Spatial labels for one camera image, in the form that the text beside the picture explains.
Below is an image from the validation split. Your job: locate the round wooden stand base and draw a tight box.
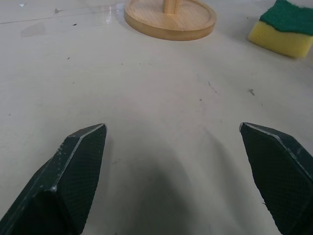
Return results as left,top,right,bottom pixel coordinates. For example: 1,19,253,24
124,0,217,42

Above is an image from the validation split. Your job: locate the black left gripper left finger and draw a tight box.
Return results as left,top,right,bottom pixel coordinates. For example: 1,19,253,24
0,123,108,235

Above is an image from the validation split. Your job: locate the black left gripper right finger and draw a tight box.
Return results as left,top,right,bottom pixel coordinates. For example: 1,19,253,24
239,122,313,235

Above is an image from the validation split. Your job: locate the yellow and green sponge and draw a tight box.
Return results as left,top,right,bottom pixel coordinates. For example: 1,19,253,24
247,0,313,59

